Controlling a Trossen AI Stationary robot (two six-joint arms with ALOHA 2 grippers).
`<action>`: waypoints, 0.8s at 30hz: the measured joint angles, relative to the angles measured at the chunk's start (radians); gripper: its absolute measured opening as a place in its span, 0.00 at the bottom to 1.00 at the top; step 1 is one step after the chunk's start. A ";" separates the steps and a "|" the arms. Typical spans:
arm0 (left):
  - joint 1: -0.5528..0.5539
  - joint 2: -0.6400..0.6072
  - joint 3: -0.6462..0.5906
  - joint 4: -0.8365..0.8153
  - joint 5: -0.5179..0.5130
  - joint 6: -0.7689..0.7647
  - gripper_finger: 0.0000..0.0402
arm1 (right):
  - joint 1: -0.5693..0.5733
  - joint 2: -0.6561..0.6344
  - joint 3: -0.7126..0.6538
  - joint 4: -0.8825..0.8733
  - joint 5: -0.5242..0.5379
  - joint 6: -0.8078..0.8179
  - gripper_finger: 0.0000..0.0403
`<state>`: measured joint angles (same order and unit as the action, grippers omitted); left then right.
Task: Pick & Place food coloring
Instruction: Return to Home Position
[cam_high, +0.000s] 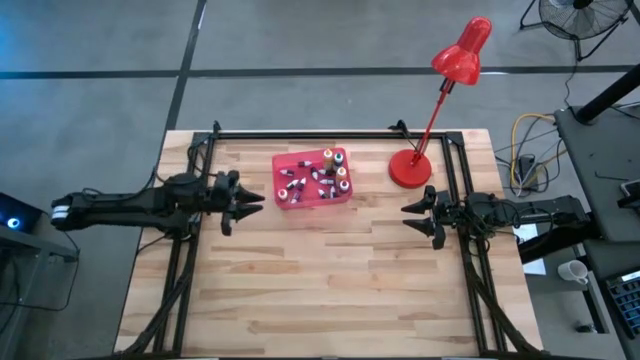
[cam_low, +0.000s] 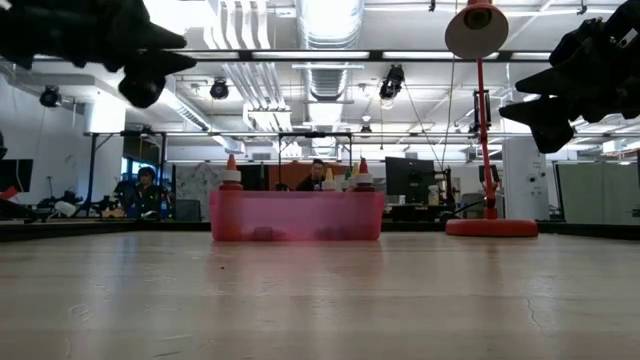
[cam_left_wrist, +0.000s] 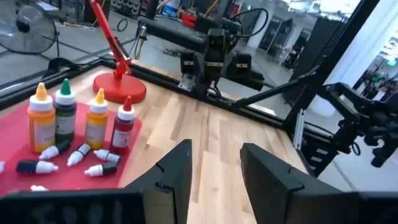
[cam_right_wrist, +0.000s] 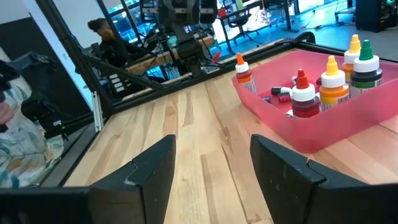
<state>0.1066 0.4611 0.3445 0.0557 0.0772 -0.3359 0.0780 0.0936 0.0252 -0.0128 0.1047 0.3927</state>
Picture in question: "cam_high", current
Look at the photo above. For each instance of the black floor fan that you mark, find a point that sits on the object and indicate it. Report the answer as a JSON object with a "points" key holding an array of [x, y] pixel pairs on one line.
{"points": [[565, 22]]}

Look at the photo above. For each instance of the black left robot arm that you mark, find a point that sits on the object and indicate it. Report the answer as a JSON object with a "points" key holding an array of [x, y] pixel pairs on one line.
{"points": [[125, 205]]}

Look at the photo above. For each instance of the white paper sheet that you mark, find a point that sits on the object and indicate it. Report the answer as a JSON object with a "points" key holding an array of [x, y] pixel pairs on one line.
{"points": [[527, 230]]}

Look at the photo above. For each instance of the red desk lamp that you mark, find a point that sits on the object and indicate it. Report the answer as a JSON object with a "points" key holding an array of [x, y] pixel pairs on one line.
{"points": [[410, 170]]}

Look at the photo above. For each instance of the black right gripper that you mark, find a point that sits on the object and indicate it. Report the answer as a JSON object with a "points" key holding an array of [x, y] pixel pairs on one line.
{"points": [[438, 242]]}

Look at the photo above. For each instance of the black device with blue light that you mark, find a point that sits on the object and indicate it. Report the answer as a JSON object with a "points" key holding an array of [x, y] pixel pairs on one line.
{"points": [[20, 212]]}

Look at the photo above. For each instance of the black aluminium table frame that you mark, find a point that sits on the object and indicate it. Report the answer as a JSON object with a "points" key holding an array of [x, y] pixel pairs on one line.
{"points": [[325, 135]]}

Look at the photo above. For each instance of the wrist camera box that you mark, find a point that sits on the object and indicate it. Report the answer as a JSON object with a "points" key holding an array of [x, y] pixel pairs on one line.
{"points": [[454, 212], [225, 199]]}

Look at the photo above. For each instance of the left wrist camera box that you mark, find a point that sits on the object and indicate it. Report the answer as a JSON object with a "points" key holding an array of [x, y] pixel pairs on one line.
{"points": [[225, 199]]}

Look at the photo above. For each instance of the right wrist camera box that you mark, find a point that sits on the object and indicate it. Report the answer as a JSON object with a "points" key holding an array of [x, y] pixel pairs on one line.
{"points": [[454, 212]]}

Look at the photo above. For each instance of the small purple dropper bottle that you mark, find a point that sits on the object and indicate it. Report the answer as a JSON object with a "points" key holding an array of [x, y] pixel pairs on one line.
{"points": [[323, 193]]}

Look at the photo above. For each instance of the computer keyboard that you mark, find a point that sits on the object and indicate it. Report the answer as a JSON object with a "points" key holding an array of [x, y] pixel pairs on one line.
{"points": [[627, 300]]}

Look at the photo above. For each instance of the pink translucent plastic bin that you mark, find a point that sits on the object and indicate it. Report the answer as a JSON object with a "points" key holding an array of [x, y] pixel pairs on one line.
{"points": [[286, 159]]}

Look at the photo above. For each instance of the white mug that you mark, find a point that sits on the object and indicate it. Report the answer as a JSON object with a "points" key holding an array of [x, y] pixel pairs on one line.
{"points": [[571, 271]]}

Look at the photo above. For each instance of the black power strip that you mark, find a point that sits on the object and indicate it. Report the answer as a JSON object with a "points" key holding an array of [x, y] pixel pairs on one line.
{"points": [[526, 164]]}

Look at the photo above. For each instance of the black pole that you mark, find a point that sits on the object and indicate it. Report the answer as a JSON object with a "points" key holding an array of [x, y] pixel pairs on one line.
{"points": [[607, 95]]}

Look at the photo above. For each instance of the black equipment stand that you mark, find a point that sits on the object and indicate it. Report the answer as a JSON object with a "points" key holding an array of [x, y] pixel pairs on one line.
{"points": [[30, 245]]}

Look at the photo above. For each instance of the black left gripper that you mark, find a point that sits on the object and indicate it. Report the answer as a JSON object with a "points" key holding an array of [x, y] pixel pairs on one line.
{"points": [[226, 227]]}

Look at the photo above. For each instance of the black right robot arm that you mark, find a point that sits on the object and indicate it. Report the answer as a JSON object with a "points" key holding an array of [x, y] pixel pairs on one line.
{"points": [[525, 212]]}

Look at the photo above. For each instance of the dark grey side desk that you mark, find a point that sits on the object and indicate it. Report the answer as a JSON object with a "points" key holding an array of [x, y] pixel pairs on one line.
{"points": [[600, 165]]}

